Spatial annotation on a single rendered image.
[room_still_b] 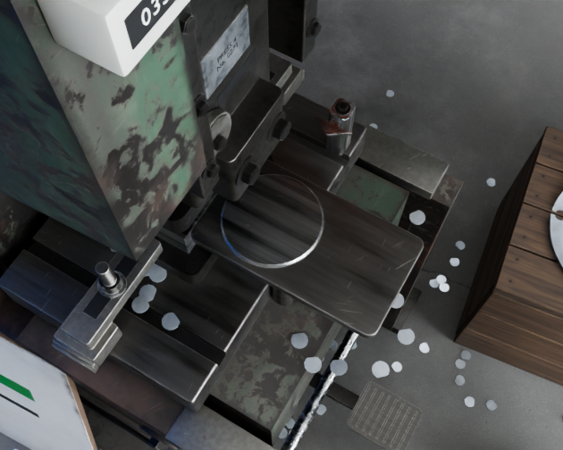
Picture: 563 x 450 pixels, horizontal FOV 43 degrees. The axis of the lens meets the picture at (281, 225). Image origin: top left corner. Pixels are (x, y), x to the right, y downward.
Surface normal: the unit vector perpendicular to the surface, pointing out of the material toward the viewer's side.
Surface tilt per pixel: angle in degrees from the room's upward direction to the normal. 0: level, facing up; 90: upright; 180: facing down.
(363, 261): 0
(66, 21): 90
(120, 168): 90
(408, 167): 0
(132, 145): 90
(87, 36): 90
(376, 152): 0
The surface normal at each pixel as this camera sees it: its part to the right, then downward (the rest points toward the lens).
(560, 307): 0.00, -0.43
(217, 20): 0.86, 0.46
